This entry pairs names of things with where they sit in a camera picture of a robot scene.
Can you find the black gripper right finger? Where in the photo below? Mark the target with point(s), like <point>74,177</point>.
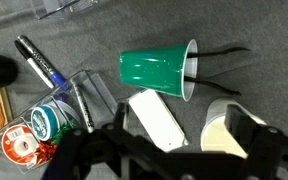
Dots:
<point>266,146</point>

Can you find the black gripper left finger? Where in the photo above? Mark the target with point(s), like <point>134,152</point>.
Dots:
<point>129,157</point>

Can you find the green plastic cup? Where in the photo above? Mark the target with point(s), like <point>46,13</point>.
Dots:
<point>161,69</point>

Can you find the white paper cup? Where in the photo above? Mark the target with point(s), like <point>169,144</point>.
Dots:
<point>214,136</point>

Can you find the silver marker pen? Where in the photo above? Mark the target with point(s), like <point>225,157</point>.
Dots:
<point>80,97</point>

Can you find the clear plastic tray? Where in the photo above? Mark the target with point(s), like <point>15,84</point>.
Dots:
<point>101,104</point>

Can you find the white card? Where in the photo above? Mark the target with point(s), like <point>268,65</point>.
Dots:
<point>157,120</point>

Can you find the red gift bow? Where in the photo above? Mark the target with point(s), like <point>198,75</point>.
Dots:
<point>45,152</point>

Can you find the orange ribbon spool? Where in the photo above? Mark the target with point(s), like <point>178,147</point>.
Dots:
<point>19,145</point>

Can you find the blue marker pen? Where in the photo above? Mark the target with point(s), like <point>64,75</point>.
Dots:
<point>43,69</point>

